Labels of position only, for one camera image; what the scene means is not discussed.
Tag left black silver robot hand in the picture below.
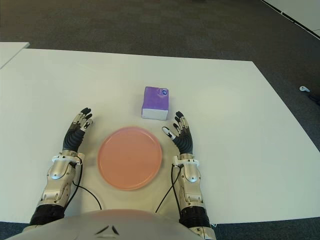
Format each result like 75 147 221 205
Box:
61 107 94 153

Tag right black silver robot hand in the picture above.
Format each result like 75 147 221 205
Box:
161 111 195 155

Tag purple tissue paper pack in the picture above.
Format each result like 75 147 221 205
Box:
141 86 171 121

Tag pink round plate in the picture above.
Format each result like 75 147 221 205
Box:
97 126 164 192

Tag grey robot torso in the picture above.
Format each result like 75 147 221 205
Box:
7 209 201 240

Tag white side table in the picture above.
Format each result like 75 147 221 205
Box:
0 41 30 70

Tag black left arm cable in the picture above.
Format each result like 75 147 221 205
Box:
71 159 103 211

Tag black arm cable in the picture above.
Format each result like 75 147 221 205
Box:
154 163 185 214
71 159 103 211

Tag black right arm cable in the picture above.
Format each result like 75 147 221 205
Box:
154 163 185 214

